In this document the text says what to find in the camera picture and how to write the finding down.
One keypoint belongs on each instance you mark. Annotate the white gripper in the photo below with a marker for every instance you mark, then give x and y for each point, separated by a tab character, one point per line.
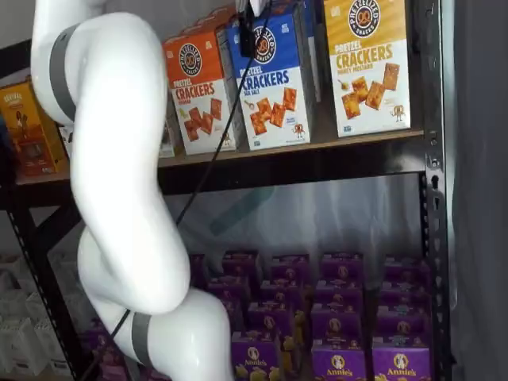
259	5

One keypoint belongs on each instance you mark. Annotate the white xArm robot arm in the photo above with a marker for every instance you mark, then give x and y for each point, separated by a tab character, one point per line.
119	178

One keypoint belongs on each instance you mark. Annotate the orange pretzel crackers box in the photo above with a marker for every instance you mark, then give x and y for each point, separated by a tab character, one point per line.
200	95
206	21

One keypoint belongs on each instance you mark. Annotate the blue white pretzel crackers box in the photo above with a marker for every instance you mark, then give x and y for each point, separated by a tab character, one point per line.
274	87

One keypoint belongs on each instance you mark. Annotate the wooden shelf board with cracker boxes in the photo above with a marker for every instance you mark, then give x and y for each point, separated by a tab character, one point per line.
278	148

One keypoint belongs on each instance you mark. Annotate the yellow pretzel crackers box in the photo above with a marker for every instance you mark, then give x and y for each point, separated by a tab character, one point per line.
367	67

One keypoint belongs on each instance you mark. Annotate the purple Annie's snack box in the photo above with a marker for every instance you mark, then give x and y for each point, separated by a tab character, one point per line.
402	329
290	268
197	270
406	270
339	295
240	262
405	299
282	293
228	287
99	333
342	266
270	321
337	327

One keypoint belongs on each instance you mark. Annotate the brown yellow snack box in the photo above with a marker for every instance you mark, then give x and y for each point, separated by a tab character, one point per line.
29	131

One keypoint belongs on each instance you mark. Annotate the purple Annie's box orange label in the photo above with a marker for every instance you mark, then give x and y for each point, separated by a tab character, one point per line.
254	357

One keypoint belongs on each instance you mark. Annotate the purple Annie's hidden veggies box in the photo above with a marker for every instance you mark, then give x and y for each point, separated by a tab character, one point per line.
339	363

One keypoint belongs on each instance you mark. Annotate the purple Annie's box silver side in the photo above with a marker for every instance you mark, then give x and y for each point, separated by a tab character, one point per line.
401	365

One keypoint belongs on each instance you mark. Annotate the translucent plastic sheet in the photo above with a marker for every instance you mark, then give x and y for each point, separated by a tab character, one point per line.
337	214

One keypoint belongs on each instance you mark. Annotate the black metal shelving frame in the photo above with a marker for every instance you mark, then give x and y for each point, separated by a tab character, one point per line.
434	238

